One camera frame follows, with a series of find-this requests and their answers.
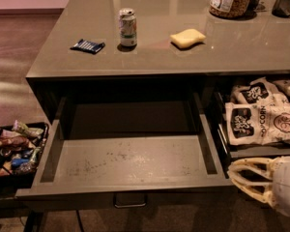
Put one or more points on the green snack wrapper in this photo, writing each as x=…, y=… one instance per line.
x=25, y=130

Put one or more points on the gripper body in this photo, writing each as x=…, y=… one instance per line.
x=287, y=187

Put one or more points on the blue snack wrapper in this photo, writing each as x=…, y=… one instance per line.
x=18, y=162

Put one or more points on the blue snack packet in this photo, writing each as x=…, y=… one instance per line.
x=88, y=47

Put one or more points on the large jar of nuts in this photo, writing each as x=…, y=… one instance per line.
x=228, y=8

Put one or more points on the black snack tray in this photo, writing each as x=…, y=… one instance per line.
x=13, y=179

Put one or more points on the grey top drawer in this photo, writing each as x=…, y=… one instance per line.
x=118, y=153

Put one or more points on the brown snack wrapper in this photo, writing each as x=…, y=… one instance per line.
x=18, y=141

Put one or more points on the popcorn bag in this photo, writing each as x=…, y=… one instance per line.
x=259, y=91
x=257, y=124

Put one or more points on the grey counter cabinet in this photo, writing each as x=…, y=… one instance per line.
x=260, y=44

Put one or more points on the yellow sponge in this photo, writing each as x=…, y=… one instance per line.
x=187, y=38

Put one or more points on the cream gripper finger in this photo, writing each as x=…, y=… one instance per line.
x=260, y=166
x=260, y=191

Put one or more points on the front popcorn bag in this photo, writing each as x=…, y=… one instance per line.
x=257, y=124

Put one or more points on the grey drawer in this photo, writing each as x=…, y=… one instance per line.
x=118, y=153
x=228, y=153

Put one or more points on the green white soda can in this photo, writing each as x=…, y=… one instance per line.
x=127, y=27

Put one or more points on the rear popcorn bag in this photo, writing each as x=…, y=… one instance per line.
x=259, y=91

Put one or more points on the grey right drawer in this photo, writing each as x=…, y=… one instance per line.
x=228, y=153

